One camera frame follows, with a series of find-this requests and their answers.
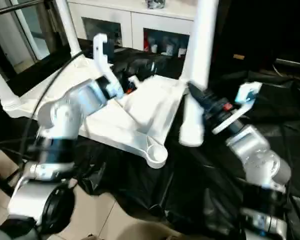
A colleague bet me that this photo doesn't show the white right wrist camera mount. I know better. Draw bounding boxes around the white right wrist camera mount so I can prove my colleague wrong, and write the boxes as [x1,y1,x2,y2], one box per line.
[210,81,264,136]

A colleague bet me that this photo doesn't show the metal framed glass door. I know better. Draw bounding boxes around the metal framed glass door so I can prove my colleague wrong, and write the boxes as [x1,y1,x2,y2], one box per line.
[0,0,71,77]

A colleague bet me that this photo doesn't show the long dark rod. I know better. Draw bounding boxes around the long dark rod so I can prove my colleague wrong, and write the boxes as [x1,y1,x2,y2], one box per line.
[274,58,300,68]

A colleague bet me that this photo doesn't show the blue white patterned jar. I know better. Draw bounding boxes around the blue white patterned jar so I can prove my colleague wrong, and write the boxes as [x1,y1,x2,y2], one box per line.
[144,0,168,10]

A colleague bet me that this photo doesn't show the white plastic table top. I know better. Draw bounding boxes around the white plastic table top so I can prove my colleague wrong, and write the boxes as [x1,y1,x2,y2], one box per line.
[2,53,188,170]

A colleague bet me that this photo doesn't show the black mat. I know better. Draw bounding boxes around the black mat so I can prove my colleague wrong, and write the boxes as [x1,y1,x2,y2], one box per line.
[0,37,300,240]

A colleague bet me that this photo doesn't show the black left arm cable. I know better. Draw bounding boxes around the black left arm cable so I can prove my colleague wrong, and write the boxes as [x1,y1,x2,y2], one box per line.
[16,51,82,166]

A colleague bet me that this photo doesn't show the white plastic table leg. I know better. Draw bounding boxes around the white plastic table leg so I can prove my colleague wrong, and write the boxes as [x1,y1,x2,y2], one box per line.
[181,24,198,87]
[54,0,83,59]
[178,0,220,148]
[0,59,23,118]

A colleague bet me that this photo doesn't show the white glass door cabinet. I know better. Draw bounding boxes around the white glass door cabinet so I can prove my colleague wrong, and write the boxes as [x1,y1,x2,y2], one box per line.
[66,0,199,59]

